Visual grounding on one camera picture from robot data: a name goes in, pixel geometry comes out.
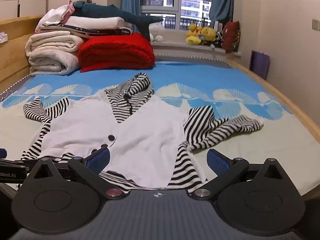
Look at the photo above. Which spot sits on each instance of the window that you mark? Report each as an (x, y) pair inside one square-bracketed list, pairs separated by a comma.
[(175, 2)]

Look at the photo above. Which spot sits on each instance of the wall socket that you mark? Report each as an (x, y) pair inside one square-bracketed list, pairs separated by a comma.
[(316, 25)]

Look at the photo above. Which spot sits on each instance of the purple bag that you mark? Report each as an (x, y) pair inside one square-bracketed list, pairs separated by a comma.
[(260, 65)]

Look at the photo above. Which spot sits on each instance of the tissue box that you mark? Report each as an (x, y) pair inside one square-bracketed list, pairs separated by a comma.
[(3, 37)]

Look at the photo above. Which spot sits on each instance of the red folded blanket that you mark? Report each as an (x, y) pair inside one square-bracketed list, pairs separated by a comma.
[(117, 52)]

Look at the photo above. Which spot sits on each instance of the white windowsill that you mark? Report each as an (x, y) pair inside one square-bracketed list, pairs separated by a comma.
[(175, 45)]

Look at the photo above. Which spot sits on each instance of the blue fan print bedsheet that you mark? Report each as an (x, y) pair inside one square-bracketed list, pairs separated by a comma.
[(225, 80)]

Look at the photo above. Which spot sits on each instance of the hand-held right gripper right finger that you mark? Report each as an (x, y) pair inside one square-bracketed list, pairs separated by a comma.
[(217, 162)]

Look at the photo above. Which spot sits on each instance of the blue curtain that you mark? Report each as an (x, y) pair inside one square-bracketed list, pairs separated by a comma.
[(131, 0), (222, 0)]

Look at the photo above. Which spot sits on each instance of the yellow duck plush toy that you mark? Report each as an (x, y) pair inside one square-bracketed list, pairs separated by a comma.
[(192, 33)]

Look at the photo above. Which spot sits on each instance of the striped plush toy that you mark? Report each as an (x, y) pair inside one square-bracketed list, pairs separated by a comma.
[(218, 38)]

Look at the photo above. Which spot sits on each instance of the yellow bear plush toy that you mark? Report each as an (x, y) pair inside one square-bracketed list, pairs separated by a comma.
[(208, 33)]

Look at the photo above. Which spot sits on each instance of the white and pink cloth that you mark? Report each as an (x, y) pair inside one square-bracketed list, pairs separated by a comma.
[(55, 16)]

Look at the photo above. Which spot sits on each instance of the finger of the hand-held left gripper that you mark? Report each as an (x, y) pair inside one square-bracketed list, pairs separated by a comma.
[(2, 153), (12, 162)]

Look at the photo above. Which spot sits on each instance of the dark red cushion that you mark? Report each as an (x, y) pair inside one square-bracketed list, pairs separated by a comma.
[(231, 37)]

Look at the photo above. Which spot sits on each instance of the white folded quilt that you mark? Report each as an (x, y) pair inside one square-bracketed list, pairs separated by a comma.
[(95, 22)]

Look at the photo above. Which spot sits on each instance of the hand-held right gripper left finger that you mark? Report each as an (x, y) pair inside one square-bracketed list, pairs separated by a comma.
[(100, 158)]

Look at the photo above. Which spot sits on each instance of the striped and white shirt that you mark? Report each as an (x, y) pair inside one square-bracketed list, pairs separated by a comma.
[(140, 140)]

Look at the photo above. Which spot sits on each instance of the white plush toy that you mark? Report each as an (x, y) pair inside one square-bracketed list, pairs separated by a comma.
[(156, 31)]

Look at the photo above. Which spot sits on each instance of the navy patterned folded blanket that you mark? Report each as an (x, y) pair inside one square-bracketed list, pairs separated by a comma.
[(110, 31)]

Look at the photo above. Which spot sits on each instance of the dark teal shark plush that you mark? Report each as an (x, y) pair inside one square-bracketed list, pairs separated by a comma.
[(105, 11)]

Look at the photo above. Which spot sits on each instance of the cream folded blanket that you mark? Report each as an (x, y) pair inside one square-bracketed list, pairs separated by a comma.
[(50, 52)]

